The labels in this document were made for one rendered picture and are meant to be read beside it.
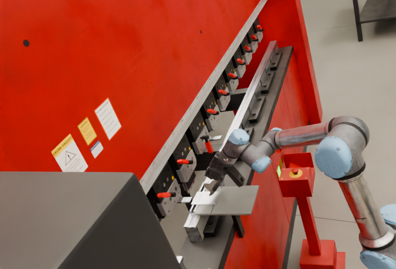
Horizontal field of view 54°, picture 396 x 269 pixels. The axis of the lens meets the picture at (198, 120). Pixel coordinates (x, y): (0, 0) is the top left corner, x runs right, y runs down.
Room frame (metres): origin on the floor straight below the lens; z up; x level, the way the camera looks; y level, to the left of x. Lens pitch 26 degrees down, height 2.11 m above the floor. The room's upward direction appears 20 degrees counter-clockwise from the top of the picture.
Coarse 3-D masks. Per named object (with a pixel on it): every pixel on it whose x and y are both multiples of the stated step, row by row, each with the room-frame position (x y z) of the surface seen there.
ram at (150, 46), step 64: (0, 0) 1.01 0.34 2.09; (64, 0) 1.20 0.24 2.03; (128, 0) 1.48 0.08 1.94; (192, 0) 1.96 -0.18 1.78; (256, 0) 2.97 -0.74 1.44; (0, 64) 0.93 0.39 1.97; (64, 64) 1.10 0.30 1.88; (128, 64) 1.34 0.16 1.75; (192, 64) 1.75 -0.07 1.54; (0, 128) 0.86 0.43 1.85; (64, 128) 1.00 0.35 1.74; (128, 128) 1.21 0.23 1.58
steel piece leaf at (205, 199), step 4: (204, 192) 1.51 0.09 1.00; (208, 192) 1.50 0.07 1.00; (216, 192) 1.48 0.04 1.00; (220, 192) 1.46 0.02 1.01; (204, 196) 1.48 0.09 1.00; (208, 196) 1.47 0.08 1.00; (212, 196) 1.46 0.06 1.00; (216, 196) 1.42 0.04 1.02; (200, 200) 1.46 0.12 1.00; (204, 200) 1.45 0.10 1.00; (208, 200) 1.44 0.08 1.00; (212, 200) 1.43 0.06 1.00; (216, 200) 1.41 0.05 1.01; (200, 204) 1.44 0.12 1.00; (204, 204) 1.43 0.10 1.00; (208, 204) 1.42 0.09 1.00; (212, 204) 1.41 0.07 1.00
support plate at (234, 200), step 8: (224, 192) 1.46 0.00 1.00; (232, 192) 1.44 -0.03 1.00; (240, 192) 1.42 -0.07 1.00; (248, 192) 1.40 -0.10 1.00; (256, 192) 1.38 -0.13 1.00; (224, 200) 1.41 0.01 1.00; (232, 200) 1.39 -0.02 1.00; (240, 200) 1.37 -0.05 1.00; (248, 200) 1.35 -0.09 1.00; (200, 208) 1.41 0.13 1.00; (208, 208) 1.39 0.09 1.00; (216, 208) 1.37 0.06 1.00; (224, 208) 1.35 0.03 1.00; (232, 208) 1.33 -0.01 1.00; (240, 208) 1.32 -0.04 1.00; (248, 208) 1.30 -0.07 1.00
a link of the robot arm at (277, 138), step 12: (336, 120) 1.11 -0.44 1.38; (348, 120) 1.05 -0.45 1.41; (360, 120) 1.04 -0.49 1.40; (276, 132) 1.34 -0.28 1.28; (288, 132) 1.28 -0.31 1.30; (300, 132) 1.23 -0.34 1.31; (312, 132) 1.18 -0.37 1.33; (324, 132) 1.14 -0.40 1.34; (276, 144) 1.31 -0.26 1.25; (288, 144) 1.26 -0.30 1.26; (300, 144) 1.22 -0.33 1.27; (312, 144) 1.19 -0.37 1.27
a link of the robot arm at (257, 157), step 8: (256, 144) 1.34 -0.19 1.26; (264, 144) 1.32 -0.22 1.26; (248, 152) 1.29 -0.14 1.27; (256, 152) 1.28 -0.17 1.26; (264, 152) 1.28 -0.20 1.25; (272, 152) 1.31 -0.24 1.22; (248, 160) 1.27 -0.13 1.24; (256, 160) 1.26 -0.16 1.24; (264, 160) 1.25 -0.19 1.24; (256, 168) 1.25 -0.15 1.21; (264, 168) 1.24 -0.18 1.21
